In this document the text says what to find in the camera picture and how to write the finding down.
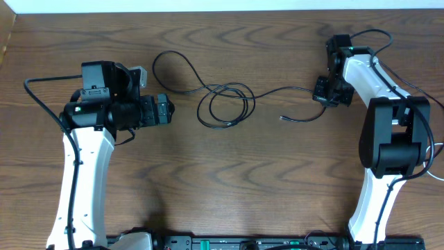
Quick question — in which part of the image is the long black cable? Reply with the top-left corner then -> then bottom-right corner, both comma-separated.
279,60 -> 444,163

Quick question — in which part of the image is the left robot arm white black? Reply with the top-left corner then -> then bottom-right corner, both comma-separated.
46,61 -> 174,249

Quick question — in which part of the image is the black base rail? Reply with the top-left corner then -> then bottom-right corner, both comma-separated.
105,227 -> 426,250

